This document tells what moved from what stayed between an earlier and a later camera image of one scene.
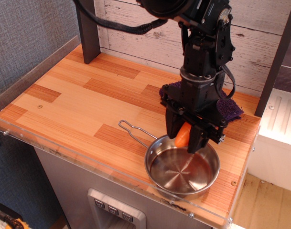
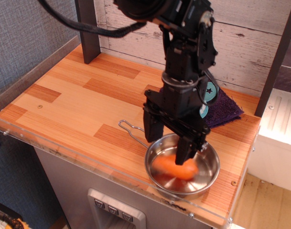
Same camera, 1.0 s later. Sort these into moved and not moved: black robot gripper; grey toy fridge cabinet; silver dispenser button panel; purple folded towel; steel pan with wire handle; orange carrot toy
Moved: orange carrot toy; black robot gripper
Not moved: silver dispenser button panel; grey toy fridge cabinet; steel pan with wire handle; purple folded towel
